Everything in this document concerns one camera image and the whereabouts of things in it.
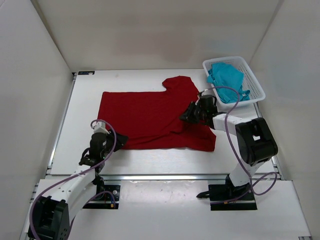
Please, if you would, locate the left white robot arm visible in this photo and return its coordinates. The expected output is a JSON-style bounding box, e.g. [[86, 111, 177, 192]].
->
[[27, 131, 129, 240]]

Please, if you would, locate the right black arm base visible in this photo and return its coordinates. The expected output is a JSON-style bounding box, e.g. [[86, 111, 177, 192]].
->
[[196, 175, 258, 211]]

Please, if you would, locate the red t shirt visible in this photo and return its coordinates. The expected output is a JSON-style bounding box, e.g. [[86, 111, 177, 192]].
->
[[97, 76, 216, 152]]

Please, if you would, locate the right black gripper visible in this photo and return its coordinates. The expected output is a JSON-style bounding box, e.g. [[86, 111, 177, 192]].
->
[[179, 102, 207, 125]]

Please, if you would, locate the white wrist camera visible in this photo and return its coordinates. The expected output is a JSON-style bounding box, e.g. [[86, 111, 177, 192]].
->
[[198, 88, 211, 97], [90, 119, 109, 135]]

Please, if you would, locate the blue t shirt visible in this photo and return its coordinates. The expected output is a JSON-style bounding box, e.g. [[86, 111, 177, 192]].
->
[[207, 62, 251, 104]]

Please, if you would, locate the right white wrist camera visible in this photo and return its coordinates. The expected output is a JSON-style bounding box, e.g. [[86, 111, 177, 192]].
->
[[198, 88, 211, 97]]

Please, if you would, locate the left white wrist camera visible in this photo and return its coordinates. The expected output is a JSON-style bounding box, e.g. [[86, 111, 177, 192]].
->
[[90, 119, 109, 135]]

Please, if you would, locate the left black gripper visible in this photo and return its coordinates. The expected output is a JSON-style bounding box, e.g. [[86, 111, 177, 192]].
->
[[101, 128, 129, 159]]

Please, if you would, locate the white plastic basket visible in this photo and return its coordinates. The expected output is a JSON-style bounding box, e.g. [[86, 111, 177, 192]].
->
[[202, 56, 266, 106]]

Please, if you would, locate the black table label sticker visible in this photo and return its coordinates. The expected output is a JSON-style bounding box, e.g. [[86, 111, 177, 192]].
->
[[77, 71, 95, 76]]

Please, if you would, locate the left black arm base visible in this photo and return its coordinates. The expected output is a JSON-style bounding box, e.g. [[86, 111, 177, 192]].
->
[[83, 176, 121, 210]]

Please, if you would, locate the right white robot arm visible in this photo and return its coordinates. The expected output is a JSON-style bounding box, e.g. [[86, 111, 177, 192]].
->
[[179, 95, 278, 200]]

